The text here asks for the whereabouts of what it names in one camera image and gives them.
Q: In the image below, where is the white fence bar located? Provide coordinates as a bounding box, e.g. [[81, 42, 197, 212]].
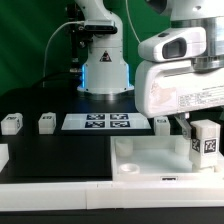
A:
[[0, 144, 9, 172], [0, 181, 224, 212]]

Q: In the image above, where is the white square tabletop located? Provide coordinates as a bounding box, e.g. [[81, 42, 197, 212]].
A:
[[110, 135, 224, 182]]

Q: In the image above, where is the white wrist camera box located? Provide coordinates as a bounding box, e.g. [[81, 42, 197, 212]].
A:
[[138, 27, 207, 63]]

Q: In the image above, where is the marker sheet with tags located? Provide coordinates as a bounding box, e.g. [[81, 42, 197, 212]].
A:
[[62, 113, 150, 131]]

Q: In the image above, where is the white cable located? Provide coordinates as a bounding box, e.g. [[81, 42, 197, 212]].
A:
[[42, 20, 86, 88]]

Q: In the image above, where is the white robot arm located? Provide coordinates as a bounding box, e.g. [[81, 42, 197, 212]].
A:
[[75, 0, 224, 139]]

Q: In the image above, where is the black camera on stand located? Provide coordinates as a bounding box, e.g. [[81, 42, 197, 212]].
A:
[[66, 3, 92, 73]]

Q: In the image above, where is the black cable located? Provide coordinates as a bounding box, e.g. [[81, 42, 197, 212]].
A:
[[31, 71, 83, 88]]

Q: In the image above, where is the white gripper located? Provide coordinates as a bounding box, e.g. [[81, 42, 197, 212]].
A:
[[135, 60, 224, 139]]

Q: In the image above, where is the white front fence bar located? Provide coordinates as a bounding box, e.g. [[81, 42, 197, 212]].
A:
[[0, 181, 224, 212]]

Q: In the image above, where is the white left fence bar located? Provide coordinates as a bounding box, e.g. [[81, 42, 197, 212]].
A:
[[0, 144, 9, 172]]

